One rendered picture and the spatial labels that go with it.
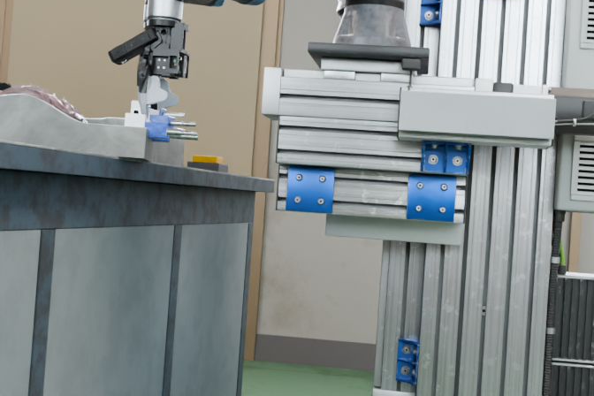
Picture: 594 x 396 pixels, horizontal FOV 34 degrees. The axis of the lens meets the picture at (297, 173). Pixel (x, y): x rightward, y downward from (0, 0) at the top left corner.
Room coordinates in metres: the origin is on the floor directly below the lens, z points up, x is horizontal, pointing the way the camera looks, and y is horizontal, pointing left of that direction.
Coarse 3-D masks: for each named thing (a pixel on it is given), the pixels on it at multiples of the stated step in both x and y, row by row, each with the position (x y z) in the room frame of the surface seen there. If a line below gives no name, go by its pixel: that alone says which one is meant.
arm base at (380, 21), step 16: (352, 0) 1.85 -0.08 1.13; (368, 0) 1.83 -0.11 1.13; (384, 0) 1.83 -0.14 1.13; (352, 16) 1.84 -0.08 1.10; (368, 16) 1.83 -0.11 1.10; (384, 16) 1.83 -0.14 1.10; (400, 16) 1.85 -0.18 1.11; (352, 32) 1.83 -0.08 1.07; (368, 32) 1.82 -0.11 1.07; (384, 32) 1.82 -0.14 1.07; (400, 32) 1.84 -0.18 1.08
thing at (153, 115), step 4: (136, 108) 2.06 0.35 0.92; (140, 108) 2.06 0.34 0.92; (148, 108) 2.05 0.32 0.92; (140, 112) 2.06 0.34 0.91; (148, 112) 2.05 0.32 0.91; (152, 112) 2.07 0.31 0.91; (156, 112) 2.09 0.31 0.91; (148, 116) 2.05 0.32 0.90; (152, 116) 2.05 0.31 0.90; (156, 116) 2.05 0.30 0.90; (160, 116) 2.05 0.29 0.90; (164, 116) 2.05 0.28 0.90; (168, 116) 2.05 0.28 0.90; (152, 120) 2.05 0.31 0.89; (156, 120) 2.05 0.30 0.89; (160, 120) 2.05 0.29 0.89; (164, 120) 2.05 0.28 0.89; (168, 120) 2.05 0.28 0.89; (172, 120) 2.06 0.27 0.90; (176, 120) 2.06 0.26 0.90; (168, 124) 2.05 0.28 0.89; (172, 124) 2.06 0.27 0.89; (176, 124) 2.06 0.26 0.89; (180, 124) 2.06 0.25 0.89; (184, 124) 2.06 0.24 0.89; (188, 124) 2.05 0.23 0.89; (192, 124) 2.05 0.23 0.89; (172, 128) 2.08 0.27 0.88
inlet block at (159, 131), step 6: (126, 114) 1.77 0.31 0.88; (132, 114) 1.77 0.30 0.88; (138, 114) 1.77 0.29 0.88; (144, 114) 1.77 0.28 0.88; (126, 120) 1.77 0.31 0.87; (132, 120) 1.77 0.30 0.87; (138, 120) 1.77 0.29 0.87; (144, 120) 1.77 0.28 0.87; (138, 126) 1.77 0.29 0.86; (144, 126) 1.77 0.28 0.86; (150, 126) 1.77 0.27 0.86; (156, 126) 1.77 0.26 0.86; (162, 126) 1.78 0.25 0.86; (150, 132) 1.77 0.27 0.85; (156, 132) 1.77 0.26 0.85; (162, 132) 1.78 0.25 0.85; (168, 132) 1.79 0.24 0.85; (174, 132) 1.79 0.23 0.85; (180, 132) 1.79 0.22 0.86; (186, 132) 1.80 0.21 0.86; (192, 132) 1.80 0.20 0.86; (150, 138) 1.80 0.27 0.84; (156, 138) 1.78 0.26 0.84; (162, 138) 1.78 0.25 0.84
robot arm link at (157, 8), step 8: (152, 0) 2.05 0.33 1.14; (160, 0) 2.04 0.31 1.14; (168, 0) 2.04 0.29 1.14; (176, 0) 2.05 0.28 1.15; (152, 8) 2.04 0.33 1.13; (160, 8) 2.04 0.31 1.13; (168, 8) 2.04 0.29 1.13; (176, 8) 2.05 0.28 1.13; (152, 16) 2.05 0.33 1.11; (160, 16) 2.04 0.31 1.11; (168, 16) 2.04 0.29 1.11; (176, 16) 2.05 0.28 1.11
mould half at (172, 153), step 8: (88, 120) 2.03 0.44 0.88; (96, 120) 2.03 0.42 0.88; (104, 120) 2.03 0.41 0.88; (112, 120) 2.02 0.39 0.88; (120, 120) 2.02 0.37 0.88; (160, 144) 2.11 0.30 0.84; (168, 144) 2.15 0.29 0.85; (176, 144) 2.21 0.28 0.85; (184, 144) 2.26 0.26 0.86; (160, 152) 2.11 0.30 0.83; (168, 152) 2.16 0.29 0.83; (176, 152) 2.21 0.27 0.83; (160, 160) 2.11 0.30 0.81; (168, 160) 2.16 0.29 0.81; (176, 160) 2.21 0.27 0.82
